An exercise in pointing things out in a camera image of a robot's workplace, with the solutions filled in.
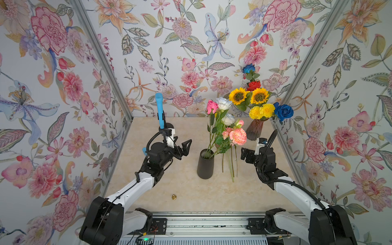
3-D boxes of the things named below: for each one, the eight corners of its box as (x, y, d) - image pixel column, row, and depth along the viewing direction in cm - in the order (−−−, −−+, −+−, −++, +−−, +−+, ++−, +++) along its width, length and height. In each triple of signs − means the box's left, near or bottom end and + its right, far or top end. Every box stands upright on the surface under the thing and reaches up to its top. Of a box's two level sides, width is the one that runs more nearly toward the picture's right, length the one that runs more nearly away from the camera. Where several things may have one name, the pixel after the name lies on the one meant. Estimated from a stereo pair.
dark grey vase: (197, 178, 92) (197, 161, 75) (197, 167, 97) (197, 148, 80) (212, 178, 92) (216, 161, 75) (211, 167, 97) (215, 148, 80)
